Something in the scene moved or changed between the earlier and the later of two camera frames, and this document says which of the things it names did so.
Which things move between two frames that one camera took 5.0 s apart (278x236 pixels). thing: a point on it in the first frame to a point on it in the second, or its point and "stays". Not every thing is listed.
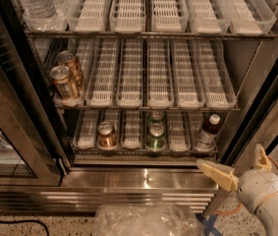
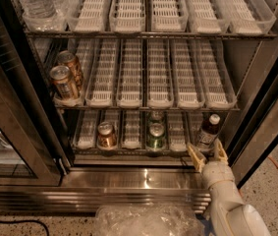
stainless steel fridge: [111, 93] stays
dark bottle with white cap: [210, 126] stays
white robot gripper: [258, 188] to [214, 173]
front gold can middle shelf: [63, 84] stays
